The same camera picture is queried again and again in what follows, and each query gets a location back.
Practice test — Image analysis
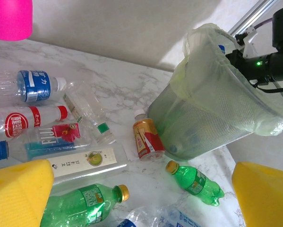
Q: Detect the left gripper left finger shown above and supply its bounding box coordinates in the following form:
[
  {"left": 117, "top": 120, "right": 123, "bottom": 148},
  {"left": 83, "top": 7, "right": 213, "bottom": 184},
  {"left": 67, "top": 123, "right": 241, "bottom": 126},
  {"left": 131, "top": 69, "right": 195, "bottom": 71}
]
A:
[{"left": 0, "top": 159, "right": 55, "bottom": 227}]

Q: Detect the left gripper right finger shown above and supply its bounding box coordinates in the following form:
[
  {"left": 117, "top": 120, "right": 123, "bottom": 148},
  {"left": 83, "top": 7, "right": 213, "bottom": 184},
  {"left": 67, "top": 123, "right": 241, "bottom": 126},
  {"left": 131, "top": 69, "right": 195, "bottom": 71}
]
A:
[{"left": 231, "top": 161, "right": 283, "bottom": 227}]

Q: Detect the large green soda bottle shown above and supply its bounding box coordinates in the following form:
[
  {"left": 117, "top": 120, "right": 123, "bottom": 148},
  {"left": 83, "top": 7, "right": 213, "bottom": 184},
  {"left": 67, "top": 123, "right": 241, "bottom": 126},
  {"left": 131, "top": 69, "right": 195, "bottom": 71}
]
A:
[{"left": 41, "top": 183, "right": 130, "bottom": 227}]

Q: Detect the small green soda bottle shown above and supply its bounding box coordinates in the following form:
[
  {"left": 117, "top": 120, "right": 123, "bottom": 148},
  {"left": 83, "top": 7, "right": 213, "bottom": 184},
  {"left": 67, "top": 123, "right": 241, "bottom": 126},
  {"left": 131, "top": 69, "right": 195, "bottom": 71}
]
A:
[{"left": 165, "top": 160, "right": 225, "bottom": 208}]

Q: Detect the red label red cap bottle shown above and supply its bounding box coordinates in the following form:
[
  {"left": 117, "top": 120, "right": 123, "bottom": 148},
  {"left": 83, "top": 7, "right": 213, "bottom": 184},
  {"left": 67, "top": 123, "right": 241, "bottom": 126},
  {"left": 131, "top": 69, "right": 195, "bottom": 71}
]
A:
[{"left": 0, "top": 105, "right": 69, "bottom": 140}]

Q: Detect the square white label tea bottle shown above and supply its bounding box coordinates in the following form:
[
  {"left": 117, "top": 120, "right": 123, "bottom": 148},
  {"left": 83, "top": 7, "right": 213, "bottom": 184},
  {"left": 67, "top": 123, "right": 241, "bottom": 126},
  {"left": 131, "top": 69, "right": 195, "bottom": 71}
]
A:
[{"left": 46, "top": 144, "right": 129, "bottom": 183}]

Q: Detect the red flower label bottle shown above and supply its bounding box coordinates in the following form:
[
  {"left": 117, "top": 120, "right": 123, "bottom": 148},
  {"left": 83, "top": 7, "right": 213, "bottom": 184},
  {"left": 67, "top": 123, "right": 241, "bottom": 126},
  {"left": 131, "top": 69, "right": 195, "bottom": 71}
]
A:
[{"left": 0, "top": 122, "right": 90, "bottom": 164}]

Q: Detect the long blue label water bottle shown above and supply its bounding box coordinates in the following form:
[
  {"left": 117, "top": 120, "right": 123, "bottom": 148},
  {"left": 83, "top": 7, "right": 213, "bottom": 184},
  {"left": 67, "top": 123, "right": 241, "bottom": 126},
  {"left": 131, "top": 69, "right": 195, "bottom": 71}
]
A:
[{"left": 160, "top": 205, "right": 217, "bottom": 227}]

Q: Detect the blue label white cap bottle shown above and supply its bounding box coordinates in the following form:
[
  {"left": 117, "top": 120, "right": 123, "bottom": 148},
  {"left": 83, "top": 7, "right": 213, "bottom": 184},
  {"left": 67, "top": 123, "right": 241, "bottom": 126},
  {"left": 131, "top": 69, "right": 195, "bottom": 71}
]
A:
[{"left": 0, "top": 70, "right": 68, "bottom": 103}]

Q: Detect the blue label clear bottle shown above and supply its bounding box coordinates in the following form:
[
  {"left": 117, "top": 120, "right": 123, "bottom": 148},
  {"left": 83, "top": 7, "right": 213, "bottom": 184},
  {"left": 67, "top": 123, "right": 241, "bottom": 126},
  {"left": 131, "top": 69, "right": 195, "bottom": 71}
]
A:
[{"left": 116, "top": 205, "right": 165, "bottom": 227}]

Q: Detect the small red yellow label bottle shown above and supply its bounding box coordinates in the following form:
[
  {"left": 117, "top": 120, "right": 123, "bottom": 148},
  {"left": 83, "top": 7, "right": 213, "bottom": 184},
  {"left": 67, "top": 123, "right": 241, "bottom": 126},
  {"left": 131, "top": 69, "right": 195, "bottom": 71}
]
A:
[{"left": 132, "top": 109, "right": 166, "bottom": 161}]

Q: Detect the green plastic bin liner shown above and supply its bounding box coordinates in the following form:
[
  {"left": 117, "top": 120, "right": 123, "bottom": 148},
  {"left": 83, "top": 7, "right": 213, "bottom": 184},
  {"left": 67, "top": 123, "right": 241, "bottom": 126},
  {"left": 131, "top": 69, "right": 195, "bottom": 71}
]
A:
[{"left": 172, "top": 22, "right": 283, "bottom": 137}]

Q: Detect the grey mesh bin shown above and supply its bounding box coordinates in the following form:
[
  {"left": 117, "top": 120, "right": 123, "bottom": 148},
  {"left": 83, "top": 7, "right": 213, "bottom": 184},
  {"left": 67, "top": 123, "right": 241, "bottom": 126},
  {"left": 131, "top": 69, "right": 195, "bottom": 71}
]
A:
[{"left": 147, "top": 23, "right": 283, "bottom": 161}]

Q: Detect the crushed clear bottle green cap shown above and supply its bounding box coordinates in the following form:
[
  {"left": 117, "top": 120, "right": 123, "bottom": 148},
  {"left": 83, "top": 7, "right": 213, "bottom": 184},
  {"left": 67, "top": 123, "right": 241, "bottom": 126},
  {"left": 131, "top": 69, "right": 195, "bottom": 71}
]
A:
[{"left": 62, "top": 81, "right": 117, "bottom": 145}]

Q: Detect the pink wine glass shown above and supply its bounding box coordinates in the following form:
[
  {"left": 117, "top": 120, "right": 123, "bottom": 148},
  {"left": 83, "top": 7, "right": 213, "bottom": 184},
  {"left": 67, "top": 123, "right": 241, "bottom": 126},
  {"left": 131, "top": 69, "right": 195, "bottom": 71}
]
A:
[{"left": 0, "top": 0, "right": 33, "bottom": 42}]

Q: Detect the right arm thin black wire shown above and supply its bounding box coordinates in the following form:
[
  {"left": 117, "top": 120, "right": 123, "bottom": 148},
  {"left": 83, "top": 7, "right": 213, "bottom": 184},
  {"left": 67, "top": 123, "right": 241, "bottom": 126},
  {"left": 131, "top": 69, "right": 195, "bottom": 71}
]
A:
[{"left": 249, "top": 80, "right": 283, "bottom": 93}]

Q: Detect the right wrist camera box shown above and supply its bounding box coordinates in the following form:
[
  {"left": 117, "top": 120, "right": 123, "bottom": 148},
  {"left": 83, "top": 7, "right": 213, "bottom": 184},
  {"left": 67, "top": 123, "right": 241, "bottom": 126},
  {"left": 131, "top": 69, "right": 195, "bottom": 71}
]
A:
[{"left": 234, "top": 25, "right": 260, "bottom": 59}]

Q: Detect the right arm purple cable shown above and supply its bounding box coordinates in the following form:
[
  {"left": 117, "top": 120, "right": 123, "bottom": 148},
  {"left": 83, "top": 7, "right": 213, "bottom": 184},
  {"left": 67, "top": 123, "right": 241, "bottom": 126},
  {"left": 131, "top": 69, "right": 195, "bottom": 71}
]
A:
[{"left": 253, "top": 17, "right": 274, "bottom": 30}]

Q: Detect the aluminium frame post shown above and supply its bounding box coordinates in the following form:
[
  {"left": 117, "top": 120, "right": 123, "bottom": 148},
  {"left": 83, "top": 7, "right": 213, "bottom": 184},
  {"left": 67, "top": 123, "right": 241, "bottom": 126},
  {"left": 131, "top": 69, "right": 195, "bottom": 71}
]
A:
[{"left": 227, "top": 0, "right": 274, "bottom": 36}]

